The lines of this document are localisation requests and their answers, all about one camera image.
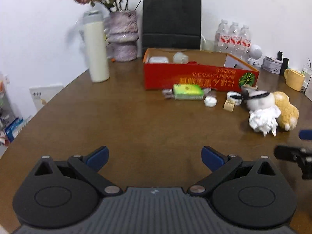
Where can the black paper bag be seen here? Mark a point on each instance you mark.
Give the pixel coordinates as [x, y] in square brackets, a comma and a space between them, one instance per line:
[171, 17]

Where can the grey tin box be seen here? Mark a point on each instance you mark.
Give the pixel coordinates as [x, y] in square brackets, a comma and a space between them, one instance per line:
[271, 64]

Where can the green snack packet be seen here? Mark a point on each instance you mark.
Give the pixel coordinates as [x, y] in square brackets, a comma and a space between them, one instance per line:
[187, 91]

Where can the white tape roll beige tag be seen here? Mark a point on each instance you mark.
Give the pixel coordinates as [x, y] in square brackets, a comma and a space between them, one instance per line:
[231, 100]

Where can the colourful packets pile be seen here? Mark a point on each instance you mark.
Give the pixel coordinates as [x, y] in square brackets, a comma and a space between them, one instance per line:
[12, 121]

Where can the yellow mug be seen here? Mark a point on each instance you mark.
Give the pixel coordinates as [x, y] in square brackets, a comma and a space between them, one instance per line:
[294, 79]

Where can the clear brown candy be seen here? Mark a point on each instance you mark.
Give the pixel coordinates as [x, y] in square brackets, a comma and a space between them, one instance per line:
[210, 93]
[167, 94]

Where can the red cardboard box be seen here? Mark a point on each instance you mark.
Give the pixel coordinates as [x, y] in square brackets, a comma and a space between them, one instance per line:
[195, 78]

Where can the purple textured vase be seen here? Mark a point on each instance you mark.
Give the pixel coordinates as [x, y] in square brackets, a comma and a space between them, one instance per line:
[123, 39]

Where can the white desk calendar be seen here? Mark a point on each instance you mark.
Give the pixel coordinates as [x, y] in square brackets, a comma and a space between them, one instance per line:
[45, 96]

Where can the small black block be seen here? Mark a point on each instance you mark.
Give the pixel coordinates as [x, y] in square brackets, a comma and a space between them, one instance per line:
[279, 56]

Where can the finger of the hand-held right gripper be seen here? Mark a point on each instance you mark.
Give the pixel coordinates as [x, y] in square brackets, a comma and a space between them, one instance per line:
[306, 135]
[285, 152]

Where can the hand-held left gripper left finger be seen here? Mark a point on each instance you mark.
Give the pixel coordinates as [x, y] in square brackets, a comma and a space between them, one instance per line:
[97, 158]

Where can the small white round case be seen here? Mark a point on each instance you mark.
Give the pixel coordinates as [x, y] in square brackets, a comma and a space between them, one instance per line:
[210, 101]

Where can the clear glass cup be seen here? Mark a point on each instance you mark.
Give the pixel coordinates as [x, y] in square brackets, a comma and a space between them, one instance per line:
[207, 45]

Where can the white tissue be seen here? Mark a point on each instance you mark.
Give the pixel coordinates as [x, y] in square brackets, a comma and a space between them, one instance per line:
[264, 120]

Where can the clear water bottle red label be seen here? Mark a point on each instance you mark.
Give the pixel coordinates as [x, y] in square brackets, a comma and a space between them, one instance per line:
[222, 37]
[234, 39]
[245, 41]

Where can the white plush toy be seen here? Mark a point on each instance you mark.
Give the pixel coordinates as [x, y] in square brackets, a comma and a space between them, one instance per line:
[260, 101]

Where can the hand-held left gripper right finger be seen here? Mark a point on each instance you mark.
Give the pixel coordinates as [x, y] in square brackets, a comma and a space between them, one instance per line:
[213, 158]

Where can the yellow plush toy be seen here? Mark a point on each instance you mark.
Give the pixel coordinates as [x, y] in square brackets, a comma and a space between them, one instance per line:
[288, 114]

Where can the white robot toy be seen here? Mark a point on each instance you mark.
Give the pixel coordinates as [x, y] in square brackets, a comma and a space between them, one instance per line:
[255, 52]

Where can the white thermos bottle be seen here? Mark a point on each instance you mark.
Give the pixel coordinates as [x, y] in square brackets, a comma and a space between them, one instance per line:
[96, 51]

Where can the tall black block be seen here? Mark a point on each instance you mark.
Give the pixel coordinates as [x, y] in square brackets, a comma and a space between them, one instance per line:
[284, 65]

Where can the brown wooden desktop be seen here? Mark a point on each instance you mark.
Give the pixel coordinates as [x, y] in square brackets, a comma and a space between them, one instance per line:
[121, 126]

